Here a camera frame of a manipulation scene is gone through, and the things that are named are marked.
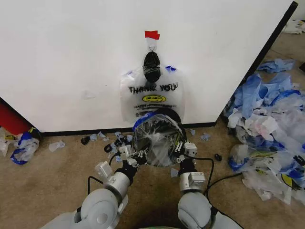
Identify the blue plastic scrap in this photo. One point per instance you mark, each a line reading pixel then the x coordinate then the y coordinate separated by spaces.
pixel 192 132
pixel 57 146
pixel 174 173
pixel 205 137
pixel 129 138
pixel 103 134
pixel 93 137

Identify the crumpled blue clear plastic bag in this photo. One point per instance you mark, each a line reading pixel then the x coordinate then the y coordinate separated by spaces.
pixel 23 149

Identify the clear bin liner bag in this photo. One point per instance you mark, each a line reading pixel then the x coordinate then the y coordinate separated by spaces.
pixel 155 140

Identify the pile of blue plastic bags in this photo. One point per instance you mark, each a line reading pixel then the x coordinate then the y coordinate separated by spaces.
pixel 259 95

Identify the red tape strip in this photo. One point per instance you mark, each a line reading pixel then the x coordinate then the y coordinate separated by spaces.
pixel 152 34

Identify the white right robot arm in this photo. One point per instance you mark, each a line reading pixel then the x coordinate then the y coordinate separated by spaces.
pixel 193 205

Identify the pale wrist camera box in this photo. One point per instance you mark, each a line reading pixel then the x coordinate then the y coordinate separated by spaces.
pixel 125 151
pixel 190 149

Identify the red panel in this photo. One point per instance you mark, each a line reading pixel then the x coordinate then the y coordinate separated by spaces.
pixel 13 117

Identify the clear bag with yellow print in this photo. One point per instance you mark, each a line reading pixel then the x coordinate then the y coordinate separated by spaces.
pixel 269 167

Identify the black wall baseboard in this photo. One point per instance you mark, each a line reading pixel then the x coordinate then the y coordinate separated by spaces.
pixel 119 130

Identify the clear thank you garbage bag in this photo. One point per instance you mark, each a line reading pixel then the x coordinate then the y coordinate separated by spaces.
pixel 152 100

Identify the white bags heap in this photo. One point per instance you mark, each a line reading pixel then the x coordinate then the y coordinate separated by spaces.
pixel 295 26

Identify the small metal wall hook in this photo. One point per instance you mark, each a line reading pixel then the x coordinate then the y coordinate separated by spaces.
pixel 151 48

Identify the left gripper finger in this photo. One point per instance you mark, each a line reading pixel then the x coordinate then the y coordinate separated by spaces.
pixel 140 153
pixel 134 163

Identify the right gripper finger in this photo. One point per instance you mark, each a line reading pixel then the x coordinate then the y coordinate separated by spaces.
pixel 179 147
pixel 180 158

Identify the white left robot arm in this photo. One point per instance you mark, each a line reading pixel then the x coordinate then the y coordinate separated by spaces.
pixel 102 205

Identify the black wall corner trim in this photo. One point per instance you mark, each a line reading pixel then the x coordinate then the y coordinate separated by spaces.
pixel 259 59

